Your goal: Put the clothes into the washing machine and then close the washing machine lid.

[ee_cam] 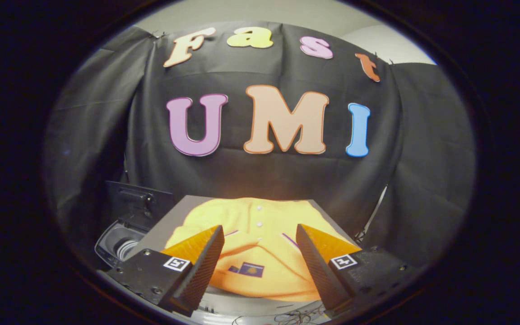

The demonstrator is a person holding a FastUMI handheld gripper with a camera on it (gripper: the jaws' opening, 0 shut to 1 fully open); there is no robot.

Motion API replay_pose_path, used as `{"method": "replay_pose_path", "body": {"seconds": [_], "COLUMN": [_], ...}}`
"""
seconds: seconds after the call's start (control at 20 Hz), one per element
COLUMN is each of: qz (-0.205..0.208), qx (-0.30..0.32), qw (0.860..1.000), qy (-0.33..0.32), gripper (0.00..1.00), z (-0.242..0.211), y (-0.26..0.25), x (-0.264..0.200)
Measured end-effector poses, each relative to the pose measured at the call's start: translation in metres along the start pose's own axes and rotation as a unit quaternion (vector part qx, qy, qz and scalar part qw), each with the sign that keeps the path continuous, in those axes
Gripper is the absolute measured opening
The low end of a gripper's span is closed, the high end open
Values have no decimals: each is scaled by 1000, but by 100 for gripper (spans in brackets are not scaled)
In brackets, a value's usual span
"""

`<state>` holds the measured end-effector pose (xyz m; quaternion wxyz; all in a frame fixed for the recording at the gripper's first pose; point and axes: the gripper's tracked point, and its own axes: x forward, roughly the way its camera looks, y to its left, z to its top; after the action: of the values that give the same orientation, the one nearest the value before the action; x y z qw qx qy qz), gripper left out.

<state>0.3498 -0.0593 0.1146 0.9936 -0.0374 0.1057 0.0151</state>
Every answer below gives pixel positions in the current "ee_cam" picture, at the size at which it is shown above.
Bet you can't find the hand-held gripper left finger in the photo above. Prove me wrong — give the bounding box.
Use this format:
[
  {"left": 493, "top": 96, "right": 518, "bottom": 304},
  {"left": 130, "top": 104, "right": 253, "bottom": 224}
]
[{"left": 107, "top": 225, "right": 225, "bottom": 318}]

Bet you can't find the orange polo shirt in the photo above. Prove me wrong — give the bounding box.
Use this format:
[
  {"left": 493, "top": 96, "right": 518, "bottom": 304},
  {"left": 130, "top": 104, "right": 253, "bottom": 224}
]
[{"left": 165, "top": 197, "right": 355, "bottom": 302}]

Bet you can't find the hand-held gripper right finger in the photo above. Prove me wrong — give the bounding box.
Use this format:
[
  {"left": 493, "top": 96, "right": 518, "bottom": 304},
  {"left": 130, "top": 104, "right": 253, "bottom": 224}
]
[{"left": 295, "top": 223, "right": 423, "bottom": 316}]

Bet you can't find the tangle of floor cables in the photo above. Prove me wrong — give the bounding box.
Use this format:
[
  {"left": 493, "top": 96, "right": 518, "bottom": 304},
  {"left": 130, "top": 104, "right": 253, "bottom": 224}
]
[{"left": 233, "top": 305, "right": 328, "bottom": 325}]

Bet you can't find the white cabinet with dark top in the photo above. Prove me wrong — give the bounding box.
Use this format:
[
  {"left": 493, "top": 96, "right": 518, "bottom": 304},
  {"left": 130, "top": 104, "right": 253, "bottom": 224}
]
[{"left": 136, "top": 195, "right": 358, "bottom": 319}]

